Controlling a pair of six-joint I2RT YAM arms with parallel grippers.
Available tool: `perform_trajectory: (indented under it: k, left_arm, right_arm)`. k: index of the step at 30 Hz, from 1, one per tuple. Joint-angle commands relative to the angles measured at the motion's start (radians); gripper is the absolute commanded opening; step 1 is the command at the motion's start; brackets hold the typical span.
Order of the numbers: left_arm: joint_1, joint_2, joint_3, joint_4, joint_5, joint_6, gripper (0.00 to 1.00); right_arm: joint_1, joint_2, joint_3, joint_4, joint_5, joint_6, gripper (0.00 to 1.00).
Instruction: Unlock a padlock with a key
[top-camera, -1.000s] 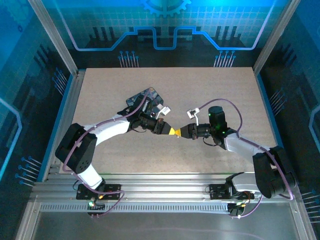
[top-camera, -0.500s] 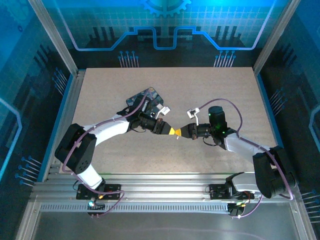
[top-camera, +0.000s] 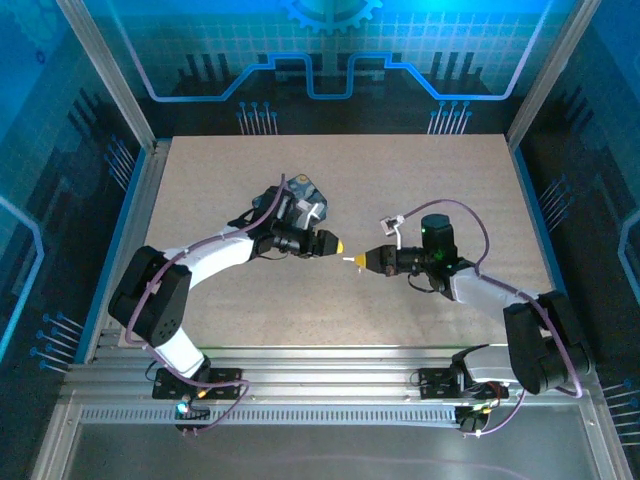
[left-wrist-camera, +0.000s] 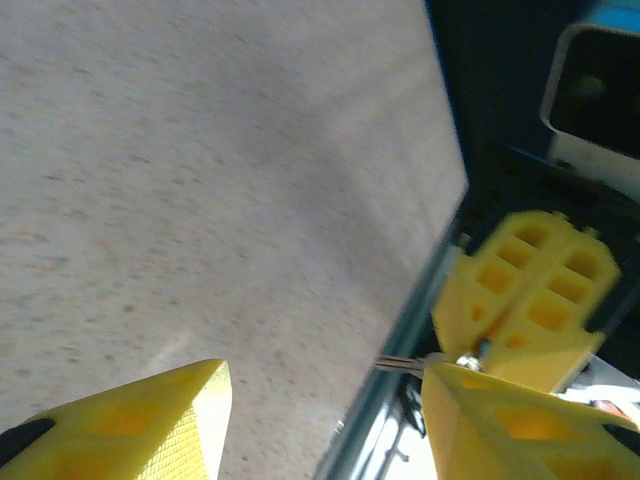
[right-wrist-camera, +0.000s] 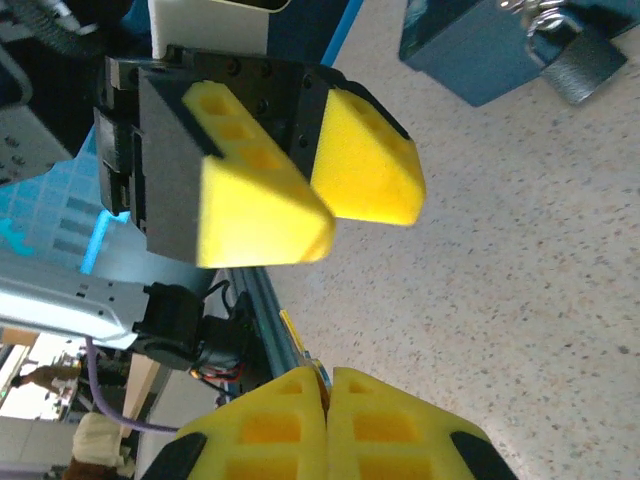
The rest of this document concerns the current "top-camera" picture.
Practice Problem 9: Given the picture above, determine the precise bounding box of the black connector box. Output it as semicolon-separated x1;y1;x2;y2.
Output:
456;404;489;436
173;399;212;434

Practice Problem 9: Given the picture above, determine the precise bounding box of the aluminium front frame rail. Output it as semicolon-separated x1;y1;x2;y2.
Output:
62;344;601;407

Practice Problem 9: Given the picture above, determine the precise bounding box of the left black connector box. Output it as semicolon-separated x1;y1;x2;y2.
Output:
173;399;212;434

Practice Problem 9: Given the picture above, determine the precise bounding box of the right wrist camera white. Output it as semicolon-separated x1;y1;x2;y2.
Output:
379;214;407;251

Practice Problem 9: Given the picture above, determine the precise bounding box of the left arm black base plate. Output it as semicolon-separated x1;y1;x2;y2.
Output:
152;367;245;401

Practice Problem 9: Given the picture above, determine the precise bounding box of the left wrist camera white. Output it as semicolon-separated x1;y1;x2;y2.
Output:
294;198;324;232

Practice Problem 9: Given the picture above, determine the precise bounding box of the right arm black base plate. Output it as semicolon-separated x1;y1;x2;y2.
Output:
416;367;510;401

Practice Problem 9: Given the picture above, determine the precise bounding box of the aluminium frame post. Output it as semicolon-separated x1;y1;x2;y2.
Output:
56;0;159;152
505;0;604;150

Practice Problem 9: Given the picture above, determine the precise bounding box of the right black connector box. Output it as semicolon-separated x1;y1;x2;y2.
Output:
456;404;489;436

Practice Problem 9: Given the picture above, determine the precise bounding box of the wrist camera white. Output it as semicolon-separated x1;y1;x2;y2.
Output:
294;198;324;232
379;214;407;251

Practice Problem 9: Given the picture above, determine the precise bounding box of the slotted grey cable duct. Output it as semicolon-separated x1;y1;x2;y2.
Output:
79;407;461;427

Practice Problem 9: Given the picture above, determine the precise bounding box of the aluminium side rail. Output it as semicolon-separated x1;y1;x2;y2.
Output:
82;139;174;364

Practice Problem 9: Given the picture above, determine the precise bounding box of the thin black wire loop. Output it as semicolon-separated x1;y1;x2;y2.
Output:
406;272;437;295

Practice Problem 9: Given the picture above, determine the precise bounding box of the starry night tin box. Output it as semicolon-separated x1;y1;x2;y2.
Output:
251;173;329;222

